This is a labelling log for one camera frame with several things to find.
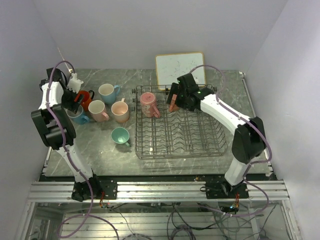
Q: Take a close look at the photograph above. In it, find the orange mug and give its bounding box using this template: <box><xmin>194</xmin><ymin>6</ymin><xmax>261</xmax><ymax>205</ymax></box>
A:
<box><xmin>74</xmin><ymin>90</ymin><xmax>95</xmax><ymax>112</ymax></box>

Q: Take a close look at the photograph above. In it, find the small coral mug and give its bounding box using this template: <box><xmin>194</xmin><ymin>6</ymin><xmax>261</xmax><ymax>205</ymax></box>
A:
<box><xmin>169</xmin><ymin>94</ymin><xmax>180</xmax><ymax>113</ymax></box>

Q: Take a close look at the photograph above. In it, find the dark blue textured mug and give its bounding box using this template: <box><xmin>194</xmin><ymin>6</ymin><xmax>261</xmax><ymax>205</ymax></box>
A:
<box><xmin>66</xmin><ymin>105</ymin><xmax>90</xmax><ymax>125</ymax></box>

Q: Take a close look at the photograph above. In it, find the pink faceted mug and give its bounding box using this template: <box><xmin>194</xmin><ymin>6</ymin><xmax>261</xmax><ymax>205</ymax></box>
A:
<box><xmin>88</xmin><ymin>100</ymin><xmax>110</xmax><ymax>122</ymax></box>

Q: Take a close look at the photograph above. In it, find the light blue mug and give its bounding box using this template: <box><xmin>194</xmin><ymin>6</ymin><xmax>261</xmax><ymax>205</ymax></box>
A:
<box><xmin>98</xmin><ymin>83</ymin><xmax>121</xmax><ymax>105</ymax></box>

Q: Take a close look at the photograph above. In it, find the pink patterned mug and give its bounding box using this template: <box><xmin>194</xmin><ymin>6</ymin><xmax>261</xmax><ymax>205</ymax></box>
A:
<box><xmin>140</xmin><ymin>92</ymin><xmax>161</xmax><ymax>118</ymax></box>

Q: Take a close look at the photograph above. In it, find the salmon pink mug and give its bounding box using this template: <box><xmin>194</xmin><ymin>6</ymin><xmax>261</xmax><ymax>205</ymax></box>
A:
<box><xmin>111</xmin><ymin>98</ymin><xmax>130</xmax><ymax>123</ymax></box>

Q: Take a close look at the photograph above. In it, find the mint green mug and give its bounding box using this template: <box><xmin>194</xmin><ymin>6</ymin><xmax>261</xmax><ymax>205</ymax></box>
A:
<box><xmin>111</xmin><ymin>127</ymin><xmax>131</xmax><ymax>147</ymax></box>

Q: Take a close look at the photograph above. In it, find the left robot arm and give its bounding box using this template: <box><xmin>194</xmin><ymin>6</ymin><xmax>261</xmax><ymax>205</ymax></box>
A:
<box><xmin>31</xmin><ymin>68</ymin><xmax>102</xmax><ymax>199</ymax></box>

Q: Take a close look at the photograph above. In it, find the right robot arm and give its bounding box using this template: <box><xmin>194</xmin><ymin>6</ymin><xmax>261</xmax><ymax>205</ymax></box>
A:
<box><xmin>166</xmin><ymin>73</ymin><xmax>266</xmax><ymax>198</ymax></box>

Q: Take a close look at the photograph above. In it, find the yellow framed whiteboard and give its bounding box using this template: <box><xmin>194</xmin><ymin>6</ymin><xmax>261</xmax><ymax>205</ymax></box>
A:
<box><xmin>155</xmin><ymin>52</ymin><xmax>205</xmax><ymax>91</ymax></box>

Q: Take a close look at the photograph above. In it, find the grey wire dish rack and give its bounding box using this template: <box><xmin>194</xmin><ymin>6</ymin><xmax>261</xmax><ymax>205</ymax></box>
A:
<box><xmin>132</xmin><ymin>85</ymin><xmax>228</xmax><ymax>160</ymax></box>

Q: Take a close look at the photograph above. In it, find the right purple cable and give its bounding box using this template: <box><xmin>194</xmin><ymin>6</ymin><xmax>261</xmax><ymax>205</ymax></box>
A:
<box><xmin>188</xmin><ymin>64</ymin><xmax>273</xmax><ymax>218</ymax></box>

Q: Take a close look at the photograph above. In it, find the purple cable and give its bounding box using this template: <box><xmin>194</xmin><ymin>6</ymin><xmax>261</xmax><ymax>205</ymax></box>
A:
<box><xmin>188</xmin><ymin>64</ymin><xmax>273</xmax><ymax>218</ymax></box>
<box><xmin>49</xmin><ymin>60</ymin><xmax>120</xmax><ymax>240</ymax></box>

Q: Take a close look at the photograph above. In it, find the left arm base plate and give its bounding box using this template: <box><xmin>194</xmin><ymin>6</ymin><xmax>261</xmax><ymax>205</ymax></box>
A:
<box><xmin>71</xmin><ymin>174</ymin><xmax>118</xmax><ymax>202</ymax></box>

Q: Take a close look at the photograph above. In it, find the aluminium frame rail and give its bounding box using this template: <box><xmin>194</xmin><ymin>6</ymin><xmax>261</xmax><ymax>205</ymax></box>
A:
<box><xmin>27</xmin><ymin>180</ymin><xmax>290</xmax><ymax>203</ymax></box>

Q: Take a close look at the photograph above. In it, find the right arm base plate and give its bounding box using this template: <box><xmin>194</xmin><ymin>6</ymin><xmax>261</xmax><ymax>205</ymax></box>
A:
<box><xmin>199</xmin><ymin>174</ymin><xmax>249</xmax><ymax>199</ymax></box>

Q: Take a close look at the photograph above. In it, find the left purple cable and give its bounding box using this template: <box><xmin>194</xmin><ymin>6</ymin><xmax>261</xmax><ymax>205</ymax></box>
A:
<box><xmin>49</xmin><ymin>60</ymin><xmax>120</xmax><ymax>240</ymax></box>

